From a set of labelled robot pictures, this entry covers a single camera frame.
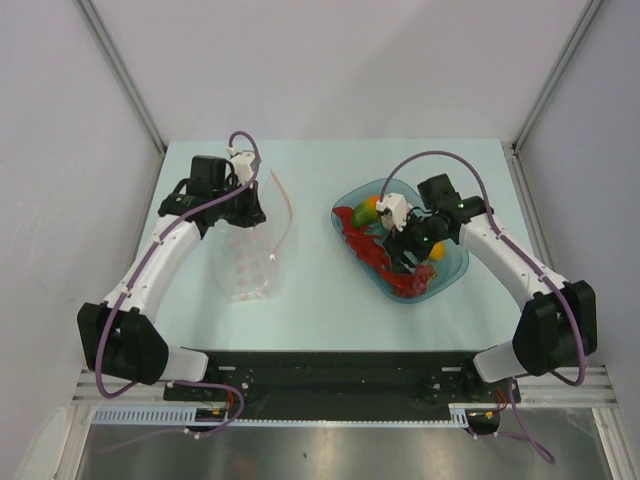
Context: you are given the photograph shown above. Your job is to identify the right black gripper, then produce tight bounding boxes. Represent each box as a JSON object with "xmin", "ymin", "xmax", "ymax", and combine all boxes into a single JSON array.
[{"xmin": 381, "ymin": 206, "xmax": 448, "ymax": 276}]

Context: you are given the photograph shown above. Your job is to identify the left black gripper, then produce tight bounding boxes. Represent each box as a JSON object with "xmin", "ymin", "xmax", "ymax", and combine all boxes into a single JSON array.
[{"xmin": 213, "ymin": 178, "xmax": 266, "ymax": 228}]

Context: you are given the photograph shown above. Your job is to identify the red toy lobster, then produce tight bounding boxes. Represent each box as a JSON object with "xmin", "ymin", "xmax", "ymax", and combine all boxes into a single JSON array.
[{"xmin": 332, "ymin": 206, "xmax": 413, "ymax": 295}]

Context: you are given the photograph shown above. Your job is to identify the clear pink zip top bag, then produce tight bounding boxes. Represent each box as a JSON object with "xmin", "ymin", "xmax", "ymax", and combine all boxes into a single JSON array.
[{"xmin": 212, "ymin": 171, "xmax": 293, "ymax": 303}]

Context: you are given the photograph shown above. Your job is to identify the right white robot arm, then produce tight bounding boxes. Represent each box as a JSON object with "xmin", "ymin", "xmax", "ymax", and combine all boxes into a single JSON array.
[{"xmin": 376, "ymin": 174, "xmax": 597, "ymax": 401}]

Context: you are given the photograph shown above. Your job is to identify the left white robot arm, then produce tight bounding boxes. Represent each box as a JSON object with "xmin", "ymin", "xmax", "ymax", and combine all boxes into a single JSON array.
[{"xmin": 77, "ymin": 151, "xmax": 266, "ymax": 400}]

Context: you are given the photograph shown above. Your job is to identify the purple toy grapes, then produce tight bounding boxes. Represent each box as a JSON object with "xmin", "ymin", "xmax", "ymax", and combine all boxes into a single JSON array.
[{"xmin": 406, "ymin": 263, "xmax": 437, "ymax": 298}]

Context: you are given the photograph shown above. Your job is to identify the yellow toy lemon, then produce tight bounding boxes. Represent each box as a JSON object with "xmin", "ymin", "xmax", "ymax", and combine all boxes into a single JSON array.
[{"xmin": 428, "ymin": 241, "xmax": 447, "ymax": 261}]

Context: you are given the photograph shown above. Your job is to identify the teal plastic tray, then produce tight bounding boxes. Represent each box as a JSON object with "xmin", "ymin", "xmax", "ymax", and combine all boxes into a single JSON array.
[{"xmin": 331, "ymin": 178, "xmax": 469, "ymax": 304}]

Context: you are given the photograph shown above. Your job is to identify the green orange toy mango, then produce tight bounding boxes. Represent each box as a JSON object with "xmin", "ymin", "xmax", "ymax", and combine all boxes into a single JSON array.
[{"xmin": 351, "ymin": 195, "xmax": 379, "ymax": 229}]

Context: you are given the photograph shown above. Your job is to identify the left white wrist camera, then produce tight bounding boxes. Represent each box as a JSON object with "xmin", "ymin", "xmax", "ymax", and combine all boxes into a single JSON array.
[{"xmin": 227, "ymin": 146, "xmax": 261, "ymax": 185}]

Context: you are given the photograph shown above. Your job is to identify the right white cable duct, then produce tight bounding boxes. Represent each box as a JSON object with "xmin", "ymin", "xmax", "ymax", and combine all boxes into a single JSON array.
[{"xmin": 449, "ymin": 403, "xmax": 502, "ymax": 425}]

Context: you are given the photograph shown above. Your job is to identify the white cable duct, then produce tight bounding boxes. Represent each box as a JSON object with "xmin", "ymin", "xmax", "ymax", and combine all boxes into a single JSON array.
[
  {"xmin": 449, "ymin": 403, "xmax": 502, "ymax": 425},
  {"xmin": 92, "ymin": 406, "xmax": 229, "ymax": 426}
]

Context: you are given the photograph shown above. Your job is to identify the aluminium frame rail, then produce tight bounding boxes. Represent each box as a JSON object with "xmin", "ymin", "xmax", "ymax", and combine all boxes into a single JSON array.
[{"xmin": 502, "ymin": 142, "xmax": 639, "ymax": 479}]

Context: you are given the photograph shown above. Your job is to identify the left white cable duct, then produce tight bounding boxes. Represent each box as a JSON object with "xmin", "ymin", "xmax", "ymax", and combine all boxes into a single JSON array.
[{"xmin": 92, "ymin": 406, "xmax": 229, "ymax": 426}]

